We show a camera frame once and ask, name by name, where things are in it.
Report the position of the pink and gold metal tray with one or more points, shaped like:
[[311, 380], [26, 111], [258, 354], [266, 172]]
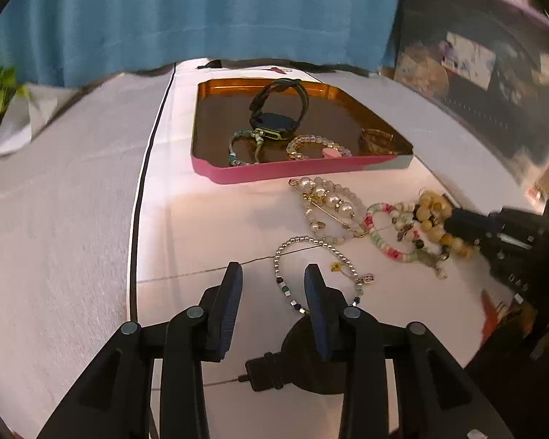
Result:
[[334, 114]]

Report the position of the white lamp print table runner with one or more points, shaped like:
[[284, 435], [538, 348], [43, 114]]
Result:
[[210, 228]]

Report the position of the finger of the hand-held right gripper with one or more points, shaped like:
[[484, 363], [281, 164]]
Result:
[[469, 226]]

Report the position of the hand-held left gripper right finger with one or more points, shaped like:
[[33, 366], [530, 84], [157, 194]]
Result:
[[316, 313]]

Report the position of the blue curtain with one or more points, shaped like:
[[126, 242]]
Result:
[[187, 18]]

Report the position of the gold bangle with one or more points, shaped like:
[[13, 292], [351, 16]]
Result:
[[375, 136]]

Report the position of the black braided band smartwatch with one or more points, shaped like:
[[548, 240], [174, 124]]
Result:
[[277, 123]]

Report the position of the grey tablecloth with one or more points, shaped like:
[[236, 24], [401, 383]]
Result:
[[64, 192]]

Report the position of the clear storage bin pink lid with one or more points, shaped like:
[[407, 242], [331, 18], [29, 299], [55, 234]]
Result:
[[485, 114]]

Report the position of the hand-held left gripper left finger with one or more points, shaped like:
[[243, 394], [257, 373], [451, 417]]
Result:
[[231, 313]]

